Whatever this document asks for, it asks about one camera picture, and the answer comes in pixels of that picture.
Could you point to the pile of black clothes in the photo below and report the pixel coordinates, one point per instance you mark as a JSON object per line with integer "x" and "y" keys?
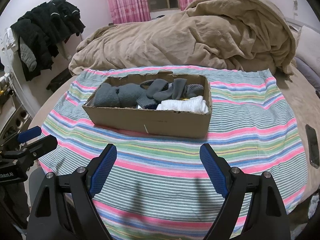
{"x": 47, "y": 30}

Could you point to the dotted grey sock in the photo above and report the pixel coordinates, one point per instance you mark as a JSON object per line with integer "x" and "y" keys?
{"x": 195, "y": 88}

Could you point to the beige blanket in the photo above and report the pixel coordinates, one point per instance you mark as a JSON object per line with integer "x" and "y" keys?
{"x": 187, "y": 37}

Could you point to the grey pillow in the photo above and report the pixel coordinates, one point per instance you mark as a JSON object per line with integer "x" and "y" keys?
{"x": 308, "y": 73}

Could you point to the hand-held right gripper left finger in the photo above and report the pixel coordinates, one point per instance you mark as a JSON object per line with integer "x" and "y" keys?
{"x": 103, "y": 170}

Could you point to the grey fuzzy glove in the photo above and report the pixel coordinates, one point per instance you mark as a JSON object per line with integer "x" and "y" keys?
{"x": 132, "y": 92}
{"x": 107, "y": 95}

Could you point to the cluttered side shelf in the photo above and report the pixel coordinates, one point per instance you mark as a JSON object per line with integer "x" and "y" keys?
{"x": 11, "y": 115}

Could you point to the white knit cloth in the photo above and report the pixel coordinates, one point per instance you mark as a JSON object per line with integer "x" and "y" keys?
{"x": 185, "y": 105}

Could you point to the cardboard box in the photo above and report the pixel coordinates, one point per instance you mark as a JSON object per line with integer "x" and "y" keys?
{"x": 150, "y": 122}

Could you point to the striped colourful cloth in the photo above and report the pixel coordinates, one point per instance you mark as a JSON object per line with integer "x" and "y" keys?
{"x": 250, "y": 135}

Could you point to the metal bed headboard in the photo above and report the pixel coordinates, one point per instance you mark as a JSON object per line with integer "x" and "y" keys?
{"x": 295, "y": 23}

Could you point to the dark grey sock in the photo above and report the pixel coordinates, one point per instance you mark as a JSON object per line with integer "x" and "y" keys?
{"x": 157, "y": 86}
{"x": 175, "y": 87}

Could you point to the black smartphone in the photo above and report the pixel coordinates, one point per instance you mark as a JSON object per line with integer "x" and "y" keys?
{"x": 313, "y": 145}

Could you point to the dark bag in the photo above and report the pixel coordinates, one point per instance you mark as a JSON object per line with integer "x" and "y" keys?
{"x": 60, "y": 81}

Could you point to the white floral pillow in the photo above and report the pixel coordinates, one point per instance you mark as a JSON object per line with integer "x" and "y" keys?
{"x": 310, "y": 45}

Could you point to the grey quilted garment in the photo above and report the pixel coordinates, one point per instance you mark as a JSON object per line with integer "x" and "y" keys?
{"x": 28, "y": 56}

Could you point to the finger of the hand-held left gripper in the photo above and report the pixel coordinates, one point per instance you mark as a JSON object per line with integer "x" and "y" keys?
{"x": 28, "y": 134}
{"x": 42, "y": 146}

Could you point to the white hanging cloth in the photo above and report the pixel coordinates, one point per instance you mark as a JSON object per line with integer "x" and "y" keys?
{"x": 10, "y": 38}

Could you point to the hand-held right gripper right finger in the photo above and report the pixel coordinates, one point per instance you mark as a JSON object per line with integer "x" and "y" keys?
{"x": 213, "y": 170}

